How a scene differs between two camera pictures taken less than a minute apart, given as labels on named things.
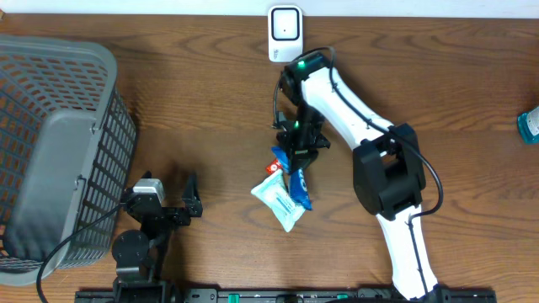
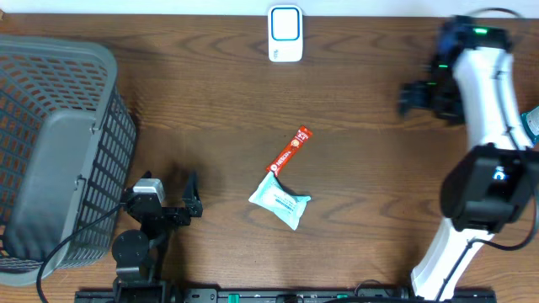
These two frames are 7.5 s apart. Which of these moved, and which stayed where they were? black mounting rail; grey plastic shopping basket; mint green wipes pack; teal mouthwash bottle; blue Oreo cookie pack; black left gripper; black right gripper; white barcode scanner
Moved: blue Oreo cookie pack; mint green wipes pack; black right gripper
Stayed: grey plastic shopping basket; black mounting rail; white barcode scanner; teal mouthwash bottle; black left gripper
